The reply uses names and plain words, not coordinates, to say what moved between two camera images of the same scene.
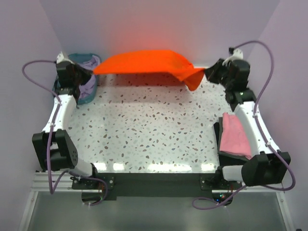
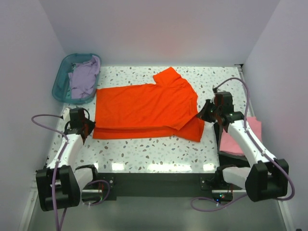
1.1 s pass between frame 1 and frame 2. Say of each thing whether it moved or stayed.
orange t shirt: moved
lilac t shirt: stayed
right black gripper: moved
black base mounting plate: stayed
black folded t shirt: stayed
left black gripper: moved
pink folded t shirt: stayed
